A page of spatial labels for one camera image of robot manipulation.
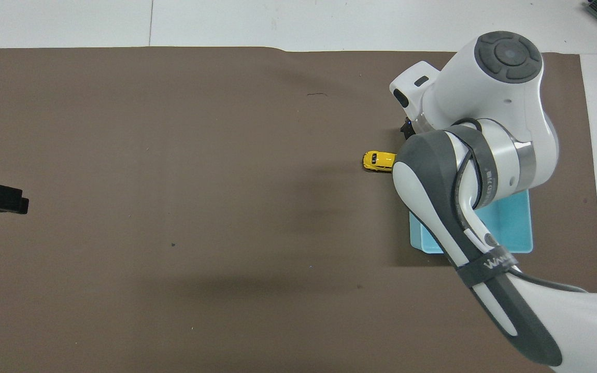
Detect black cable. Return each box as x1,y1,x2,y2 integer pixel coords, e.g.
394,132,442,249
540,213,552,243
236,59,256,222
451,118,588,294

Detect light blue plastic tray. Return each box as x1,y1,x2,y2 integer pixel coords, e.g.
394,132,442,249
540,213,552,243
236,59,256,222
408,189,534,255

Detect yellow toy beetle car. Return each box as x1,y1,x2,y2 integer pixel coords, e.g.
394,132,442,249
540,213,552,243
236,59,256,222
363,150,398,175

